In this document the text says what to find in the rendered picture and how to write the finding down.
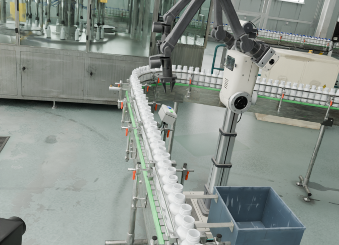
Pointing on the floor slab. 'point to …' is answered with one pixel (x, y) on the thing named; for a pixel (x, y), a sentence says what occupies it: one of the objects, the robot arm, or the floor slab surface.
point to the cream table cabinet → (301, 78)
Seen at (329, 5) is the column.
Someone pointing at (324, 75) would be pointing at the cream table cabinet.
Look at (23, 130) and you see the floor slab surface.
